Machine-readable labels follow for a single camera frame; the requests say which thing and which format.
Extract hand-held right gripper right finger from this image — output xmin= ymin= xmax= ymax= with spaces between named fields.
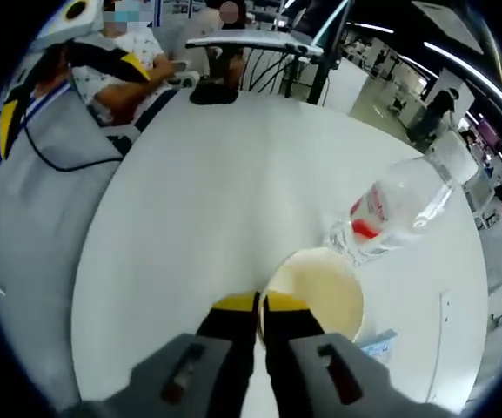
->
xmin=261 ymin=293 xmax=428 ymax=418

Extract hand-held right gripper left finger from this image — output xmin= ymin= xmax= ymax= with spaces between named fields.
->
xmin=101 ymin=289 xmax=262 ymax=418

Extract white paper cup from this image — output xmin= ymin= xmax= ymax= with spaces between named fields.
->
xmin=258 ymin=246 xmax=365 ymax=346

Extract clear packet with blue sponge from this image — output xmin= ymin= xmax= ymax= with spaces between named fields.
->
xmin=358 ymin=328 xmax=399 ymax=366

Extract clear plastic water bottle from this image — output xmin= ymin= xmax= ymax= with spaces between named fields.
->
xmin=327 ymin=130 xmax=481 ymax=267

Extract black flat stand base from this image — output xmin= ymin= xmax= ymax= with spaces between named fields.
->
xmin=188 ymin=79 xmax=240 ymax=106

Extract grey flat panel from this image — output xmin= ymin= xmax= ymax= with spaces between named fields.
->
xmin=184 ymin=31 xmax=325 ymax=58

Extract white table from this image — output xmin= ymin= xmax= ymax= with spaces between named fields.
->
xmin=70 ymin=89 xmax=490 ymax=417

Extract black stand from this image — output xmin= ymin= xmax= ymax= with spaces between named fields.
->
xmin=305 ymin=0 xmax=352 ymax=106

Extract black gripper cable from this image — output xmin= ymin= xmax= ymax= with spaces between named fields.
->
xmin=22 ymin=82 xmax=125 ymax=174

